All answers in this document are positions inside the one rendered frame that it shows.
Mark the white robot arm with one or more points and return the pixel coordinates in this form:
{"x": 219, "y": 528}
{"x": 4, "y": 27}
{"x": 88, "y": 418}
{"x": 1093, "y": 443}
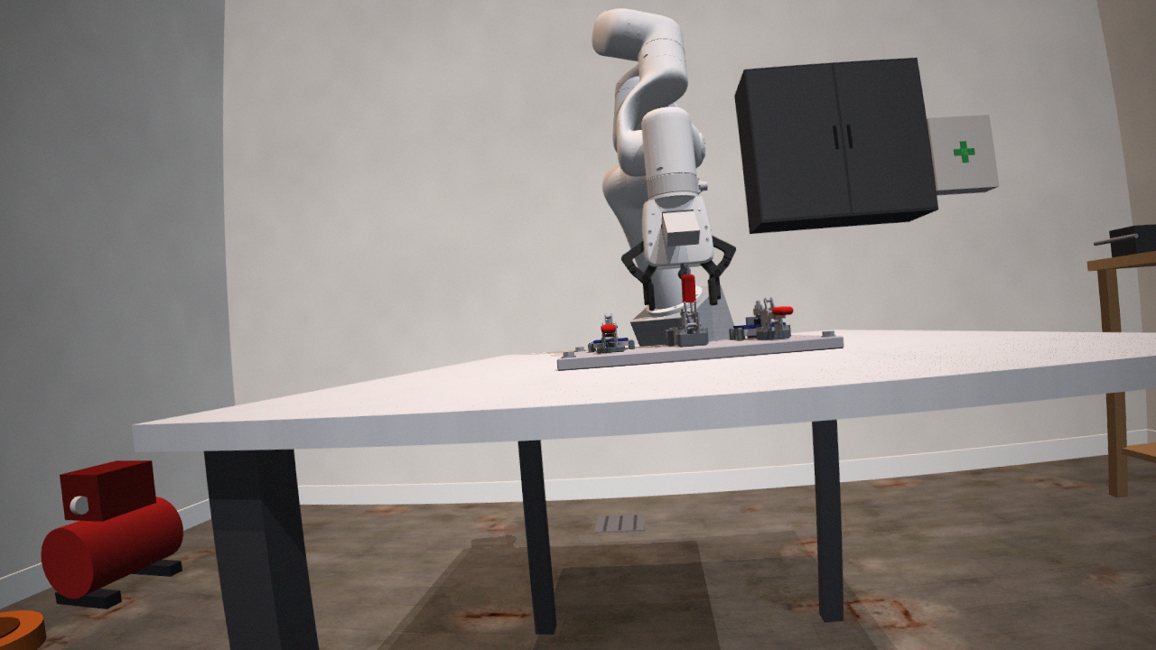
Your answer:
{"x": 672, "y": 148}

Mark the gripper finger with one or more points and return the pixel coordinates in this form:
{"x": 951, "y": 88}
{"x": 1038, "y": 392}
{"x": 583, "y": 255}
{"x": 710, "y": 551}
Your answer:
{"x": 648, "y": 288}
{"x": 717, "y": 270}

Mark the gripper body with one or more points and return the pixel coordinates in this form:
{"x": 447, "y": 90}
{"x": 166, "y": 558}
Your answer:
{"x": 657, "y": 253}

